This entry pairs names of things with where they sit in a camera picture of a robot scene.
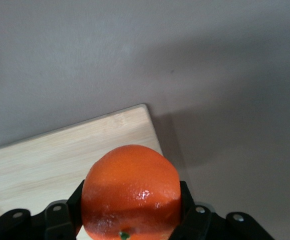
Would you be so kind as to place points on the orange fruit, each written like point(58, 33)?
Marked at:
point(132, 190)

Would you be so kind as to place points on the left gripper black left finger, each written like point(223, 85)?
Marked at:
point(59, 220)

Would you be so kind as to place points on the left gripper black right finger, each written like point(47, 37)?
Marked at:
point(194, 222)

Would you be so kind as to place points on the wooden cutting board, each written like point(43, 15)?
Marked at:
point(47, 162)

